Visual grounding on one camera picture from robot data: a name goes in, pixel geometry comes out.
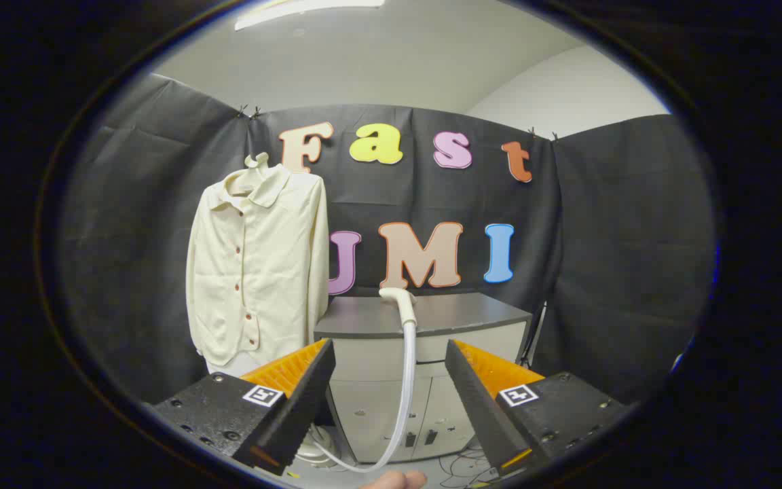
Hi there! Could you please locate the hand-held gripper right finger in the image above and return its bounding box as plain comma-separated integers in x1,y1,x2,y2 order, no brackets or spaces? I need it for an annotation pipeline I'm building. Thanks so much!
445,340,629,479

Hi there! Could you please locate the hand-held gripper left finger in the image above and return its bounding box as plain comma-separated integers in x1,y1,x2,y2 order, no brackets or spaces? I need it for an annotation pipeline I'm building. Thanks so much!
152,338,336,476

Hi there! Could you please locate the white garment steamer base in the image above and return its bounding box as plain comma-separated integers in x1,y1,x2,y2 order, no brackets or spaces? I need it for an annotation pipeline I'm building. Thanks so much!
295,422,339,469

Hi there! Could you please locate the white garment steamer hose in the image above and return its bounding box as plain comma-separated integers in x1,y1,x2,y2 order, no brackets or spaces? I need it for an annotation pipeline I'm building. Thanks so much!
310,322,417,473

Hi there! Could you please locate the white garment steamer head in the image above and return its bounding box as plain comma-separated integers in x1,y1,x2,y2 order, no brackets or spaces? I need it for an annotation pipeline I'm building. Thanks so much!
378,287,418,328

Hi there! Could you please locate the cream button-up shirt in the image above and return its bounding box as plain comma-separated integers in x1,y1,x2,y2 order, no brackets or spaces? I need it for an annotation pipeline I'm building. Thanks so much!
185,163,330,367

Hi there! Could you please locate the white garment under shirt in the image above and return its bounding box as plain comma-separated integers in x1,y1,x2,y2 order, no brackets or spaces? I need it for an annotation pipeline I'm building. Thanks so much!
205,350,261,377

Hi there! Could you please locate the cream plastic clothes hanger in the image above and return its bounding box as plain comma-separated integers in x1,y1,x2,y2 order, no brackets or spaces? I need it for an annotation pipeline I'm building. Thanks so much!
227,152,276,198

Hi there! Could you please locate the white cabinet with grey top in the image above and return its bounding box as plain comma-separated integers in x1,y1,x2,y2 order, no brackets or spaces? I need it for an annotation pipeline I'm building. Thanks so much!
314,292,533,465

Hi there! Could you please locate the black metal stand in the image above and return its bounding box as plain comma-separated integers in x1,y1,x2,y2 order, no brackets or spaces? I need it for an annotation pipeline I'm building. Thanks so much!
519,299,548,369

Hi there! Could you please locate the black backdrop cloth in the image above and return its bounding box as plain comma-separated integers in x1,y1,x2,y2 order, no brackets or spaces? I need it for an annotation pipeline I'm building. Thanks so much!
58,71,716,408

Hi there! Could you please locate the ceiling light panel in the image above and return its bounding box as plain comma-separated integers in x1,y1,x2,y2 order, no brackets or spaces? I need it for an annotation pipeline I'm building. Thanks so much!
235,0,386,31

